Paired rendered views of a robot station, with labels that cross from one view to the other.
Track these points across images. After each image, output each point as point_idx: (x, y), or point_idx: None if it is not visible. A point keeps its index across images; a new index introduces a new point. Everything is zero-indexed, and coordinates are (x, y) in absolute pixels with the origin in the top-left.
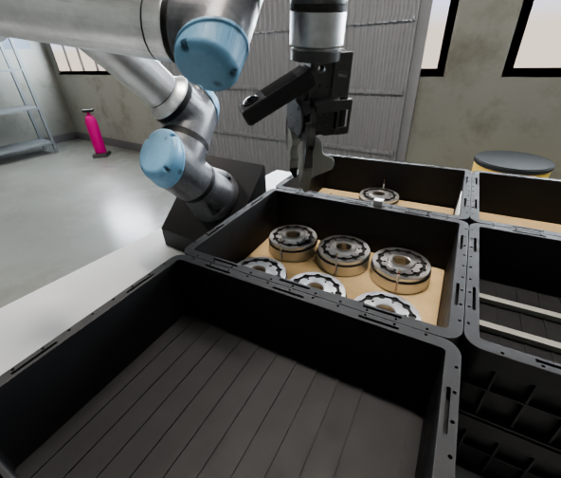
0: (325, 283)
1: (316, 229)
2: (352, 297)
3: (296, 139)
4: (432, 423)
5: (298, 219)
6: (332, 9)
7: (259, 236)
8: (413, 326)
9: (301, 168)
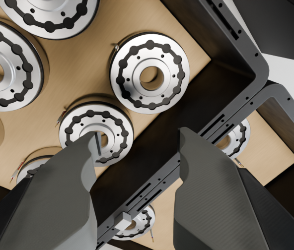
0: (1, 90)
1: (166, 118)
2: (20, 116)
3: (174, 230)
4: None
5: (191, 99)
6: None
7: (181, 17)
8: None
9: (52, 167)
